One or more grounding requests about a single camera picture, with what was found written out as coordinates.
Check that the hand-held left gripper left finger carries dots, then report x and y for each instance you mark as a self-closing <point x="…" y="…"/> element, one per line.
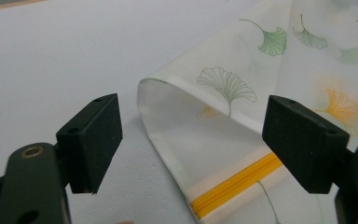
<point x="93" y="146"/>

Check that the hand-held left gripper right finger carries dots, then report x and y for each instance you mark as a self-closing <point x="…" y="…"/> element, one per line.
<point x="304" y="146"/>

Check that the wooden-rimmed table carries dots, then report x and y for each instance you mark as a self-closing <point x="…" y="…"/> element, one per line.
<point x="0" y="5"/>

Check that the white table mat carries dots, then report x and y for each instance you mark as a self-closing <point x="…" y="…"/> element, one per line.
<point x="59" y="56"/>

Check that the white leaf-print zippered mesh bag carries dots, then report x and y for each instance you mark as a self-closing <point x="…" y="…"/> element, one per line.
<point x="230" y="77"/>

